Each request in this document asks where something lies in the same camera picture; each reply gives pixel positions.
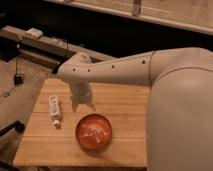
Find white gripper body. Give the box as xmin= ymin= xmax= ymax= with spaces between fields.
xmin=69 ymin=83 xmax=92 ymax=104

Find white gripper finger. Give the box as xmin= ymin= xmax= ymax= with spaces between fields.
xmin=87 ymin=102 xmax=96 ymax=111
xmin=72 ymin=103 xmax=78 ymax=113

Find white plastic bottle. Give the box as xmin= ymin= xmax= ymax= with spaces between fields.
xmin=49 ymin=95 xmax=62 ymax=127

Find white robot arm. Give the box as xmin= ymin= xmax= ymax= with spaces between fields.
xmin=54 ymin=47 xmax=213 ymax=171

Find orange ceramic bowl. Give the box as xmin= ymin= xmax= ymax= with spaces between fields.
xmin=75 ymin=114 xmax=112 ymax=150

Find wooden cutting board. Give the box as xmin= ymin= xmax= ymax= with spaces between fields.
xmin=14 ymin=79 xmax=149 ymax=167

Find black bar on floor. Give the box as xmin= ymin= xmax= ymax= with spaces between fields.
xmin=0 ymin=121 xmax=25 ymax=137

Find long wooden beam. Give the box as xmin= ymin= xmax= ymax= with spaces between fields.
xmin=0 ymin=26 xmax=113 ymax=69

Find small white box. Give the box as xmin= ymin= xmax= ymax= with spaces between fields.
xmin=25 ymin=28 xmax=43 ymax=39

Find black cable with plug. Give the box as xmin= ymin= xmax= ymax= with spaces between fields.
xmin=0 ymin=39 xmax=25 ymax=99

